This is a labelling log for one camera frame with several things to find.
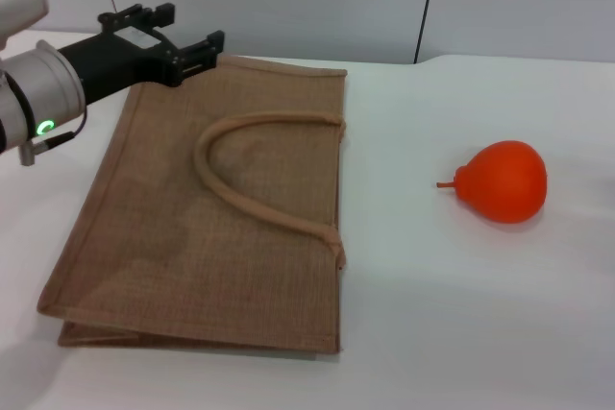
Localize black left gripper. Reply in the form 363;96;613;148
56;3;226;108

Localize brown jute handbag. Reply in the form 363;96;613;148
37;54;349;354

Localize orange toy fruit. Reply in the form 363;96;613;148
435;139;549;225

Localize left arm connector cable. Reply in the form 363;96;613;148
17;109;88;167

